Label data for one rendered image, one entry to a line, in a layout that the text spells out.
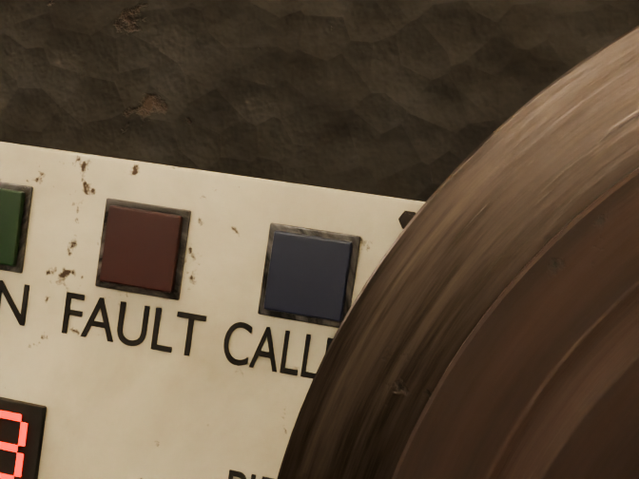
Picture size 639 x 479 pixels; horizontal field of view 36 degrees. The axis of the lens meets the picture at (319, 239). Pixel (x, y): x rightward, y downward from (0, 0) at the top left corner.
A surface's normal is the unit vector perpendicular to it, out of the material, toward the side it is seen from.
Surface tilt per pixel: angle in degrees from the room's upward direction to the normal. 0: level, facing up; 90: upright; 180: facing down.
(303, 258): 90
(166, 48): 90
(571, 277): 90
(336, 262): 90
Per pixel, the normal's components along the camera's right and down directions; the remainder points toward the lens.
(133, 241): -0.21, 0.02
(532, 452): -0.85, -0.43
